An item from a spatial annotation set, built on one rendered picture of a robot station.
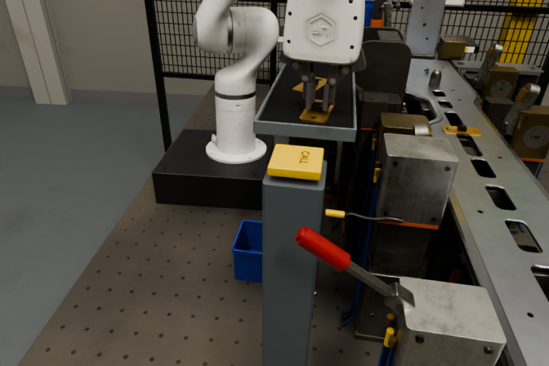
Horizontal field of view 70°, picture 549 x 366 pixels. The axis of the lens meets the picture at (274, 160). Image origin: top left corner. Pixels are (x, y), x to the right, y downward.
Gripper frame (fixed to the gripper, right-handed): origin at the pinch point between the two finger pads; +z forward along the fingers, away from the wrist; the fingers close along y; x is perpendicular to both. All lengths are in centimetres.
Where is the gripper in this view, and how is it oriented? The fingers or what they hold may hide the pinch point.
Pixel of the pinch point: (319, 94)
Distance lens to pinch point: 57.2
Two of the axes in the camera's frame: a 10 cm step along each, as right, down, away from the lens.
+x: 3.0, -4.7, 8.3
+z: -0.2, 8.7, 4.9
